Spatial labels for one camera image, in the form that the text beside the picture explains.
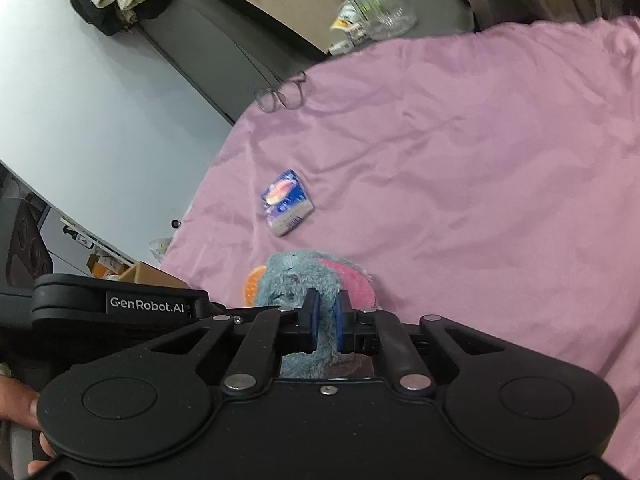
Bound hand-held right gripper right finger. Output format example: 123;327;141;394
335;291;577;393

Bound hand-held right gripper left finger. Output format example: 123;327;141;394
100;289;322;394

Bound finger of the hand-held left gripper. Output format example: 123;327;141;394
192;301;282;321

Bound brown cardboard box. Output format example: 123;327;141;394
118;259;192;289

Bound grey-blue plush toy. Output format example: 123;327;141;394
243;250;382;380

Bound person's left hand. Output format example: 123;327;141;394
0;377;55;477

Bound grey plastic bag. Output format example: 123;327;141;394
147;237;174;266

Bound black speaker box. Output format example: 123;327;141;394
0;194;54;283

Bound small blue printed box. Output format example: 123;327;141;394
258;168;316;238

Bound pink bed sheet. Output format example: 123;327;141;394
159;14;640;480

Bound dark-framed eyeglasses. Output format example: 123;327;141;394
254;70;309;113

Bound white yellow-lid jar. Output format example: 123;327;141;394
328;3;363;32

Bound clear plastic water jug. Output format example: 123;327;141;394
332;0;419;41

